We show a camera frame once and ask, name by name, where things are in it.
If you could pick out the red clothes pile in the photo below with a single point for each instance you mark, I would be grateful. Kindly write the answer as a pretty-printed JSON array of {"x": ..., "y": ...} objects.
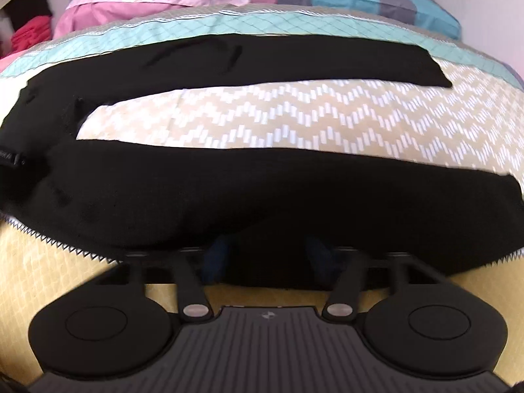
[{"x": 34, "y": 32}]

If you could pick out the black pants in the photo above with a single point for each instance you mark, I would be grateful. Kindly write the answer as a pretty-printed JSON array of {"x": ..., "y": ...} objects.
[{"x": 271, "y": 207}]

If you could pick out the dark hanging clothes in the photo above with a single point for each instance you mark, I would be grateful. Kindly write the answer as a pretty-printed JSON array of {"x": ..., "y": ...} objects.
[{"x": 15, "y": 14}]

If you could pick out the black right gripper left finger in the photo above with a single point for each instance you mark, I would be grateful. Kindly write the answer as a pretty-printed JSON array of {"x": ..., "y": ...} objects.
[{"x": 120, "y": 321}]

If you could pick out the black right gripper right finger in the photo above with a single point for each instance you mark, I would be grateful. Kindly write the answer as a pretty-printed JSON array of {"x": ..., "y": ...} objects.
[{"x": 415, "y": 319}]

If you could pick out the patterned cream teal bedspread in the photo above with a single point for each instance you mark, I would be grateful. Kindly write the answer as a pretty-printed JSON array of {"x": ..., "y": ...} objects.
[{"x": 478, "y": 124}]

